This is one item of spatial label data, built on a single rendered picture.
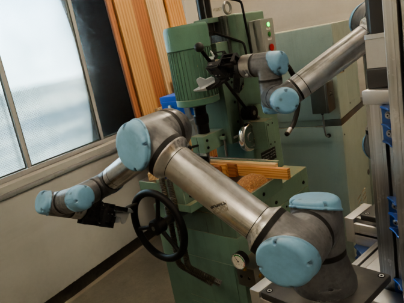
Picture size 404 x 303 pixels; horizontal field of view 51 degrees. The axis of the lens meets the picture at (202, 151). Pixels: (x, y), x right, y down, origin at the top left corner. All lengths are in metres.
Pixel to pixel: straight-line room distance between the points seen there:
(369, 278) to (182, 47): 1.02
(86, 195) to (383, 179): 0.81
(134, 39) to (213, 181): 2.38
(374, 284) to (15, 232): 2.06
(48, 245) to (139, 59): 1.42
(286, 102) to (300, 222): 0.42
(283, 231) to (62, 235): 2.16
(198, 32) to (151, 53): 1.74
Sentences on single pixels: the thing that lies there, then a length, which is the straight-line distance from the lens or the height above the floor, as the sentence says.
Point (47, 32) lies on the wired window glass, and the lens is 2.98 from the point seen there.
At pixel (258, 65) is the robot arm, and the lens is 1.36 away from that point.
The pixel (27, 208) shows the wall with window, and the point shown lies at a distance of 2.72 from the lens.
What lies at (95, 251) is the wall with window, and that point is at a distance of 3.09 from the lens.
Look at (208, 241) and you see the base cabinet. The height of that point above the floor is 0.67.
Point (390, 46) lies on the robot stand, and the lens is 0.98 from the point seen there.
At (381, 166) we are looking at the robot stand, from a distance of 1.12.
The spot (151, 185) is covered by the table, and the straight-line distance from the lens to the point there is 1.84.
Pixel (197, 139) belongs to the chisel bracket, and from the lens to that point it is 1.73.
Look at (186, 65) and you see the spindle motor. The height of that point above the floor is 1.36.
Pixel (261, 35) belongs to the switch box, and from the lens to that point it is 1.84.
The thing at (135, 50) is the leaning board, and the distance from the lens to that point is 3.19.
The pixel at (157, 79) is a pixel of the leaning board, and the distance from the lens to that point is 3.37.
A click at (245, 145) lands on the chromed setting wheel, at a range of 1.75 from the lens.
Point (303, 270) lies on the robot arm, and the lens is 0.87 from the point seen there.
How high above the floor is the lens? 1.43
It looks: 14 degrees down
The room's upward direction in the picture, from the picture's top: 10 degrees counter-clockwise
